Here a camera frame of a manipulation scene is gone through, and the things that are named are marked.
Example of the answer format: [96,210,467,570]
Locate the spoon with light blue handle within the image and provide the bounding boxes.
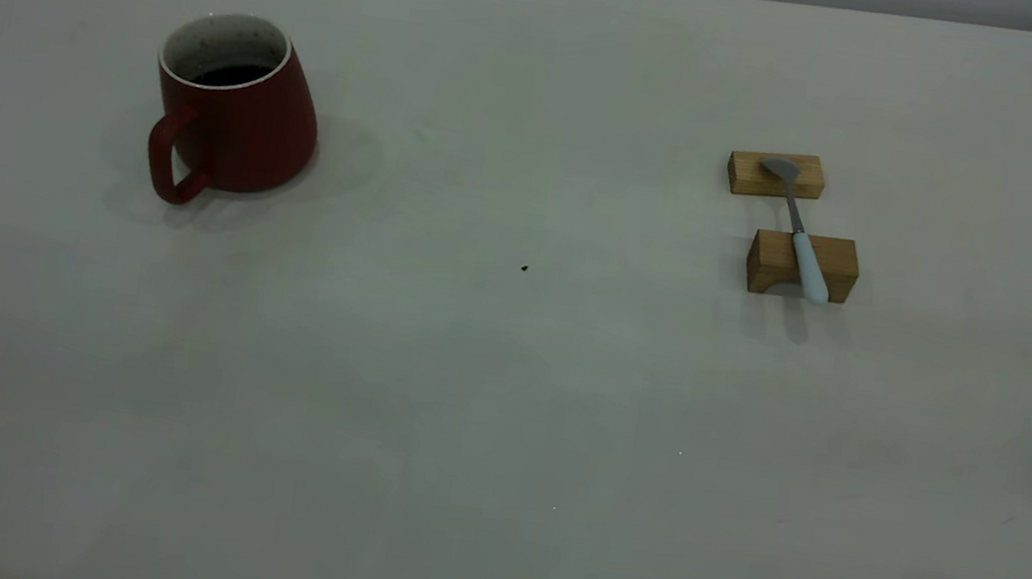
[742,154,848,307]

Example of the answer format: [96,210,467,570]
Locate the red ceramic mug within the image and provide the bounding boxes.
[137,2,335,225]

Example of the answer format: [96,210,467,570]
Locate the flat rectangular wooden block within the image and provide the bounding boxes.
[723,143,830,208]

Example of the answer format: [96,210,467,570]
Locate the arched wooden block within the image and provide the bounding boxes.
[742,225,865,309]

